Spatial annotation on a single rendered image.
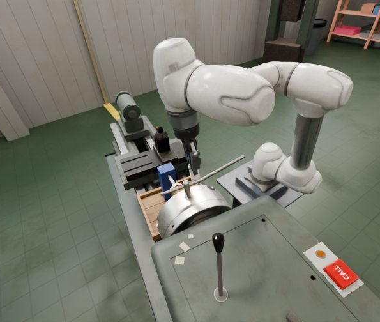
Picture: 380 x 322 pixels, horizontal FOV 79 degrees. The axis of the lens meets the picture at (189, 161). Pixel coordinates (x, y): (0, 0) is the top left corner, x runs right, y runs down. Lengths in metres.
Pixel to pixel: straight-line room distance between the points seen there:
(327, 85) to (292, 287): 0.64
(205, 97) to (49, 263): 2.24
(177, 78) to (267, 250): 0.55
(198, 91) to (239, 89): 0.09
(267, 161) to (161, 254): 0.89
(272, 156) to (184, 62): 0.98
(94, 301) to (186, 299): 1.54
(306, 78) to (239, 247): 0.62
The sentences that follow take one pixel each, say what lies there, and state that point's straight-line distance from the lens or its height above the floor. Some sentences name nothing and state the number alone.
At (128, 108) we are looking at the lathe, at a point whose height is 1.13.
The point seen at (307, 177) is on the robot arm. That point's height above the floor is 1.04.
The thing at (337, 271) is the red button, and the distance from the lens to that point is 0.79.
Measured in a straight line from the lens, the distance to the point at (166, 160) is 1.40.
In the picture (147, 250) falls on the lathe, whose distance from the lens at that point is 1.60.
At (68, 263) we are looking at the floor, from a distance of 2.42.
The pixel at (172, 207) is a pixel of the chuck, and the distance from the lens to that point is 0.90.
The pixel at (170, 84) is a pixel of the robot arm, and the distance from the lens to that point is 0.54.
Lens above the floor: 1.91
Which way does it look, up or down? 41 degrees down
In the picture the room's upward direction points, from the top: 4 degrees counter-clockwise
